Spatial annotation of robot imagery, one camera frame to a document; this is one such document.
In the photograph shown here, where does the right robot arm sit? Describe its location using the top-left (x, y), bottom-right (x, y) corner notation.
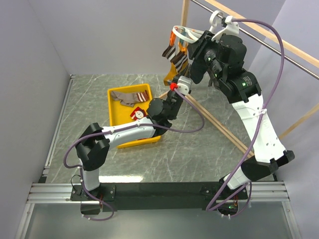
top-left (187, 30), bottom-right (295, 199)

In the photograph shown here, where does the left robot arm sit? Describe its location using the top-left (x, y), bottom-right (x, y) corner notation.
top-left (76, 91), bottom-right (183, 200)

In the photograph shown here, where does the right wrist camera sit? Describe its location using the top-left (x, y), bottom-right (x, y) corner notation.
top-left (211, 15), bottom-right (239, 42)

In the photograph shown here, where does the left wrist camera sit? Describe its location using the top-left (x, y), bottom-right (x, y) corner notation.
top-left (169, 76), bottom-right (192, 96)

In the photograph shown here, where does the red white patterned sock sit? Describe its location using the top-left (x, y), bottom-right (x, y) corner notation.
top-left (130, 107), bottom-right (147, 120)

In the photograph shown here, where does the black base bar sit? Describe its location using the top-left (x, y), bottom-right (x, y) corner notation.
top-left (70, 181), bottom-right (252, 215)

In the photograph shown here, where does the mustard yellow sock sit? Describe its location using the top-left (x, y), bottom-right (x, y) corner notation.
top-left (162, 43), bottom-right (188, 86)
top-left (171, 51), bottom-right (188, 73)

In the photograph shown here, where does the aluminium rail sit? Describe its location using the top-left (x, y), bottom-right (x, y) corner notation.
top-left (14, 73), bottom-right (75, 239)

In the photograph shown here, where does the navy blue hanging sock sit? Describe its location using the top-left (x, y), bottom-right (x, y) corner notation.
top-left (190, 60), bottom-right (207, 84)

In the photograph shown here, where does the metal hanging rod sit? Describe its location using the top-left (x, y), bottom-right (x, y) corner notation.
top-left (190, 0), bottom-right (319, 80)

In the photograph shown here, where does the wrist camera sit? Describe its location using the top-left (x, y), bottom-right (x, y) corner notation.
top-left (169, 76), bottom-right (192, 96)
top-left (211, 15), bottom-right (239, 42)

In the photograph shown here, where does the white round clip hanger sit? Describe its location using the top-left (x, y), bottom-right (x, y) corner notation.
top-left (169, 10), bottom-right (224, 46)

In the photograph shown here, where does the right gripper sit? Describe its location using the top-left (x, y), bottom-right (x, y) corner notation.
top-left (186, 30), bottom-right (226, 82)

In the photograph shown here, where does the yellow plastic tray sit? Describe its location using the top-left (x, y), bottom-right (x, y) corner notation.
top-left (107, 83), bottom-right (161, 149)

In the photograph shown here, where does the grey sock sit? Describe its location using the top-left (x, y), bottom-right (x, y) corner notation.
top-left (110, 91), bottom-right (139, 107)

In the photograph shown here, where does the wooden rack frame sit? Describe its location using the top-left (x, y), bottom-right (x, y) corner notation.
top-left (158, 0), bottom-right (319, 160)

